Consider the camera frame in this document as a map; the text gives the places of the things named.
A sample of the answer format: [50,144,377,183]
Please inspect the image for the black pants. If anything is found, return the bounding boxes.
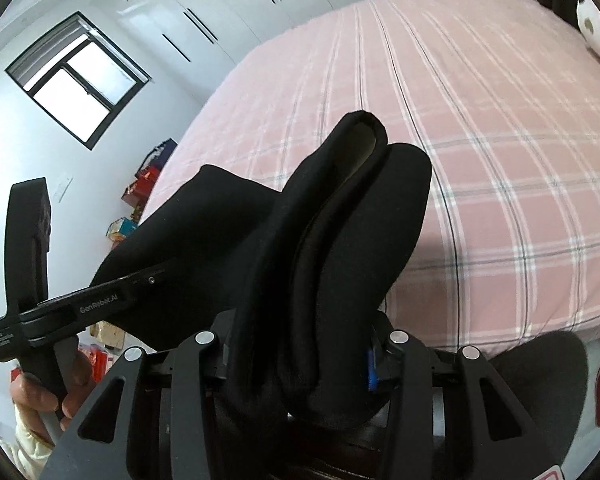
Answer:
[94,110,431,430]

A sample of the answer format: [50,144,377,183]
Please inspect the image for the person left hand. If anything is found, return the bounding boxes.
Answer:
[9,350,96,443]

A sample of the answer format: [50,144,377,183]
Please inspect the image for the teal box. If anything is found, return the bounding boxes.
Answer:
[106,217,137,247]

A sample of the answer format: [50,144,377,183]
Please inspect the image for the red gift bag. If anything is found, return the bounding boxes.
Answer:
[121,167,160,207]

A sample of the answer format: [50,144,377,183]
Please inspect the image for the navy gift bag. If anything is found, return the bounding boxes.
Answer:
[136,139,178,174]

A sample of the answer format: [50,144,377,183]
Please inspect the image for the black framed window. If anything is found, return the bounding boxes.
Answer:
[6,12,150,150]

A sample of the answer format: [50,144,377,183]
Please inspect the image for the pink plaid bed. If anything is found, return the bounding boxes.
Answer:
[138,0,600,354]

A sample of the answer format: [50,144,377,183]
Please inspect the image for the heart pattern white pillow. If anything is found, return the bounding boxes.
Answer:
[577,0,600,57]

